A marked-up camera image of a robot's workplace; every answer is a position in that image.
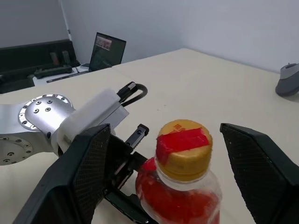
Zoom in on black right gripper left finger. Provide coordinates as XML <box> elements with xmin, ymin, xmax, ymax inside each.
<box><xmin>14</xmin><ymin>124</ymin><xmax>111</xmax><ymax>224</ymax></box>

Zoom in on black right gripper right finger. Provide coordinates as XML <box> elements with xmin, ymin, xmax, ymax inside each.
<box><xmin>220</xmin><ymin>123</ymin><xmax>299</xmax><ymax>224</ymax></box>

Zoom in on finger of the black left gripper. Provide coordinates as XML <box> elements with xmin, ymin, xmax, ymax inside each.
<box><xmin>130</xmin><ymin>151</ymin><xmax>150</xmax><ymax>169</ymax></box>
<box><xmin>104</xmin><ymin>189</ymin><xmax>150</xmax><ymax>223</ymax></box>

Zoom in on clear cup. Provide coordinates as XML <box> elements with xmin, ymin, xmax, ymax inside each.
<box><xmin>135</xmin><ymin>119</ymin><xmax>222</xmax><ymax>224</ymax></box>

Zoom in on long black strip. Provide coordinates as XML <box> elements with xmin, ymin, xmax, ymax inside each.
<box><xmin>46</xmin><ymin>71</ymin><xmax>87</xmax><ymax>84</ymax></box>

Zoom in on dark grey lumpy object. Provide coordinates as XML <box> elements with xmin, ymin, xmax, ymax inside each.
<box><xmin>275</xmin><ymin>62</ymin><xmax>299</xmax><ymax>98</ymax></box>

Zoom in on black open laptop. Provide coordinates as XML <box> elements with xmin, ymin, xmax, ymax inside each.
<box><xmin>88</xmin><ymin>32</ymin><xmax>127</xmax><ymax>72</ymax></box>

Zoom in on black equipment case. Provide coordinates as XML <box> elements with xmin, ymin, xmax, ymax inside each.
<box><xmin>0</xmin><ymin>39</ymin><xmax>81</xmax><ymax>94</ymax></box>

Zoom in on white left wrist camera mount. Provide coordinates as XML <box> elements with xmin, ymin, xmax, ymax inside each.
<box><xmin>57</xmin><ymin>88</ymin><xmax>130</xmax><ymax>152</ymax></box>

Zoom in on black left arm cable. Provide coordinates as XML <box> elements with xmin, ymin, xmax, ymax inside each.
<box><xmin>118</xmin><ymin>81</ymin><xmax>148</xmax><ymax>108</ymax></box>

